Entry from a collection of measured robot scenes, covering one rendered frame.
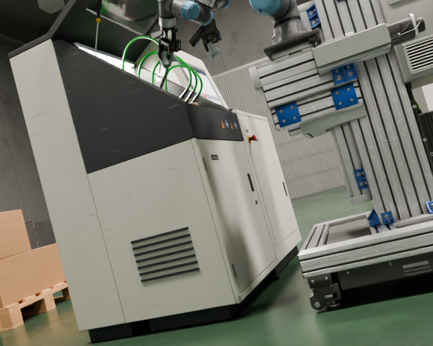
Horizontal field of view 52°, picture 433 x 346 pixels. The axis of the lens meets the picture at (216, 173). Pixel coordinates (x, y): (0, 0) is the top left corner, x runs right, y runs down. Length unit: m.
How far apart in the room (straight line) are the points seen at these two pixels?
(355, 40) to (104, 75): 1.10
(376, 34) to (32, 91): 1.60
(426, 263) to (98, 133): 1.47
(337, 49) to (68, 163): 1.32
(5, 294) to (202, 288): 2.03
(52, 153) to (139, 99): 0.55
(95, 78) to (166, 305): 1.08
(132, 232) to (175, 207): 0.25
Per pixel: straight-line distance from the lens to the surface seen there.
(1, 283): 3.70
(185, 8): 2.01
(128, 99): 2.07
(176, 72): 2.78
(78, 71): 2.25
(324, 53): 1.72
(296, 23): 1.91
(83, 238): 2.25
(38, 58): 2.41
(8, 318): 3.68
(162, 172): 1.97
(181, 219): 1.95
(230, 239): 1.98
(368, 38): 1.73
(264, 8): 1.80
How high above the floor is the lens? 0.52
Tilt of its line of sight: 3 degrees up
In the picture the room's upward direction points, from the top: 16 degrees counter-clockwise
